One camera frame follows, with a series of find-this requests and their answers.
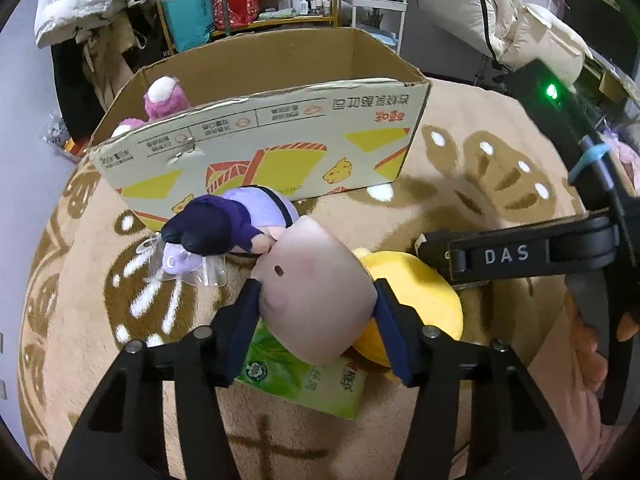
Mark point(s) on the pink bear plush toy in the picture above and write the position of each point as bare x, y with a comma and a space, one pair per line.
162, 102

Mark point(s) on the black monitor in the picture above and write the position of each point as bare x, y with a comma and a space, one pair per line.
595, 20

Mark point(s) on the green tissue pack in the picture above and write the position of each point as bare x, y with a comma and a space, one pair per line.
300, 385

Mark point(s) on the white upright mattress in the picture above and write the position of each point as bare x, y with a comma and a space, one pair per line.
450, 5

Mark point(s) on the black garment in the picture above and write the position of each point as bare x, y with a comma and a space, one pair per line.
75, 90

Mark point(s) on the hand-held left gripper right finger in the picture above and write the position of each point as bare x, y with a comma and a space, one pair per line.
395, 335

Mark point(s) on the pale pink round plush toy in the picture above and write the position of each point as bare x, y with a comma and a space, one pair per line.
315, 285

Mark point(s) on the purple plush doll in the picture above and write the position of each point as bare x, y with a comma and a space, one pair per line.
210, 220

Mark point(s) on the teal shopping bag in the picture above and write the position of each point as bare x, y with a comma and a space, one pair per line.
187, 20

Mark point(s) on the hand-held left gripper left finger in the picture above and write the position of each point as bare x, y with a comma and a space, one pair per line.
239, 330

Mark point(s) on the person's pink clothing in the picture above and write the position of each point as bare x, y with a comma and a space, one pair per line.
550, 410

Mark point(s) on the red gift bag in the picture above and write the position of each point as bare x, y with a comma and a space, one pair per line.
235, 0

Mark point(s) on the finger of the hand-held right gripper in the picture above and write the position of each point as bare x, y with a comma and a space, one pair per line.
434, 255

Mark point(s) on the beige coat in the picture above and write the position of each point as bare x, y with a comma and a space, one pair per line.
110, 55

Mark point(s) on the white trolley cart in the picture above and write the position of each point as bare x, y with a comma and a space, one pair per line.
380, 10

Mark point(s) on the wooden shelf unit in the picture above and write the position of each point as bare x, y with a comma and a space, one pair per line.
300, 22

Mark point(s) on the plastic bag with yellow items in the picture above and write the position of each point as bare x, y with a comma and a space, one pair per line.
62, 137

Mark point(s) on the person's right hand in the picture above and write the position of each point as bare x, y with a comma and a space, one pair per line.
587, 355

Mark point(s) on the cream duvet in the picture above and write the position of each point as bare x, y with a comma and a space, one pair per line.
545, 40

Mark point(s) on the printed cardboard box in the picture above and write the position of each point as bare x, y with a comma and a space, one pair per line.
300, 125

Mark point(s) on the yellow plush toy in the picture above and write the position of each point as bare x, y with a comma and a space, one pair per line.
425, 295

